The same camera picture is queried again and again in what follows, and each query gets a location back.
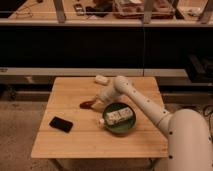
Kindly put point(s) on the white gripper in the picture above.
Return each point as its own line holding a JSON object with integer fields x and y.
{"x": 107, "y": 94}

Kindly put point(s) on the red pepper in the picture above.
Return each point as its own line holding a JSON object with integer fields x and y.
{"x": 86, "y": 105}

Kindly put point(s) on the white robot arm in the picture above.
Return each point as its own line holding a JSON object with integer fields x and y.
{"x": 190, "y": 145}

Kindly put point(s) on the green bowl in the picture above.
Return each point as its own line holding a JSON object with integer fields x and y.
{"x": 123, "y": 127}

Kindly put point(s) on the wooden table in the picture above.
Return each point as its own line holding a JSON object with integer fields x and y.
{"x": 87, "y": 138}

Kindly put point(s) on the black smartphone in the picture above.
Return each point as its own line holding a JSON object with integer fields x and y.
{"x": 61, "y": 124}

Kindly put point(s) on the clear plastic bin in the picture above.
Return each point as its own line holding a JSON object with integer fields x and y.
{"x": 161, "y": 9}

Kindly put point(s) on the dark device on shelf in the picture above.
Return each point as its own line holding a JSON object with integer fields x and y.
{"x": 79, "y": 9}

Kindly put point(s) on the black equipment at right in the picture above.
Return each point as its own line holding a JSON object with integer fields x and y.
{"x": 199, "y": 69}

